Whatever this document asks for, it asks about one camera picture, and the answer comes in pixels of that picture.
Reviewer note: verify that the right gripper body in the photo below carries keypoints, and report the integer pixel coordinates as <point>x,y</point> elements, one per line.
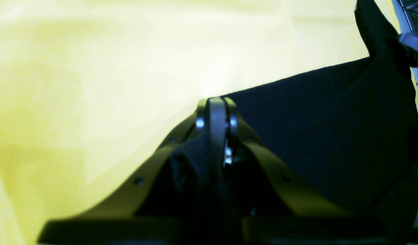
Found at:
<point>407,15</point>

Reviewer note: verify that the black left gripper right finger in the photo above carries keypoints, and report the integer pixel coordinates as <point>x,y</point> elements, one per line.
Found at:
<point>311,219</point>

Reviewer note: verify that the black T-shirt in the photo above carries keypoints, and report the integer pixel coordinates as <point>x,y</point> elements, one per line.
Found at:
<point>350,131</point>

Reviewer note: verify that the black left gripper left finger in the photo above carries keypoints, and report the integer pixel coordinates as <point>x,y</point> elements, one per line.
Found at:
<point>136,213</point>

